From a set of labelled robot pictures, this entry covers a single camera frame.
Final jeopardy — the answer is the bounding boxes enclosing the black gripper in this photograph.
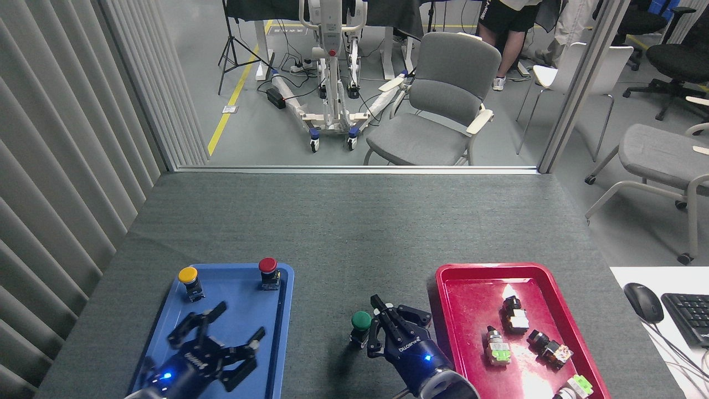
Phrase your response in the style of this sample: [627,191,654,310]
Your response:
[367,295,455,397]
[144,302,266,399]

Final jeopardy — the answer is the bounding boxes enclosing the green push button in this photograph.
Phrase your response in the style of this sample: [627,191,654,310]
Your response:
[350,310,373,349]

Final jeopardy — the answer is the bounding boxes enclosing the yellow push button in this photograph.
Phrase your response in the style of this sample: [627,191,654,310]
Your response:
[178,267,205,303]

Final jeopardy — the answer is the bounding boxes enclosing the red push button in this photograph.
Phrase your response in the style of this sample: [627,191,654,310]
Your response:
[258,257,281,291]

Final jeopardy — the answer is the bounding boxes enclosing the blue plastic tray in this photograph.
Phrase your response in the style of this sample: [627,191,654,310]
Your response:
[129,263,295,399]

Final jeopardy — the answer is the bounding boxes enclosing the red plastic tray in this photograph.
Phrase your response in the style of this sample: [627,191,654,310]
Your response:
[435,263,610,399]

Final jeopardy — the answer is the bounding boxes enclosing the grey armchair with cream armrests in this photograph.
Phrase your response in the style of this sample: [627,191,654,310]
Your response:
[363,32,502,166]

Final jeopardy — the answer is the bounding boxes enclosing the black computer mouse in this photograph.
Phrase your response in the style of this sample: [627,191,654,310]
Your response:
[624,283,665,325]

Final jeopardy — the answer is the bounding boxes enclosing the white stand on wheels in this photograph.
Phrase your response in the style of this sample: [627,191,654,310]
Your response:
[270,0,410,153]

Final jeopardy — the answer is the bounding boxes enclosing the black keyboard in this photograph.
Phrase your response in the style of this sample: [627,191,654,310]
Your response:
[661,293,709,349]

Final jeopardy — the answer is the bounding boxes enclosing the black tripod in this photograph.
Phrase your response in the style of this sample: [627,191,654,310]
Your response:
[218,0,276,96]

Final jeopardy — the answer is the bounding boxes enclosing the white plastic chair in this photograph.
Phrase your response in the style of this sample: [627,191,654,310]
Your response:
[516,42,634,162]

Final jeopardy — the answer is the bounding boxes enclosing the person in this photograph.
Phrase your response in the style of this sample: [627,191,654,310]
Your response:
[533,0,602,68]

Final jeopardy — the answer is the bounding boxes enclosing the black office chair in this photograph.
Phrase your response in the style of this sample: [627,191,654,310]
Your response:
[593,0,669,71]
[623,7,709,121]

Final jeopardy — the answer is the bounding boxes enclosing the silver switch with green base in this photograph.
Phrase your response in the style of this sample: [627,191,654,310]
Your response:
[486,326,512,366]

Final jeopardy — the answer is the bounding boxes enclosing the black switch with white base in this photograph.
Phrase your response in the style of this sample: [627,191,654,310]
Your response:
[501,296,530,334]

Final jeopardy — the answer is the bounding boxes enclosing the black switch with patterned base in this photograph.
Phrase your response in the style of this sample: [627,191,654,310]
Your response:
[527,330,574,370]

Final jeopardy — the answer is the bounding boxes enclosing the silver table rail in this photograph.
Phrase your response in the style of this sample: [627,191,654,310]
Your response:
[172,165,541,176]

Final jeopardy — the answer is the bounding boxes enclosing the white switch with green base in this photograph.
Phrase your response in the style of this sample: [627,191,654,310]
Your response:
[553,375,594,399]

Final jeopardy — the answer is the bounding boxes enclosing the silver post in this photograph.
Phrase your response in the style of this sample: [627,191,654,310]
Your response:
[538,0,632,174]

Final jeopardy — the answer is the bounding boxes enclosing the grey armchair with grey frame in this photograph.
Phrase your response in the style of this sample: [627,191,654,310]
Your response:
[584,123,709,265]

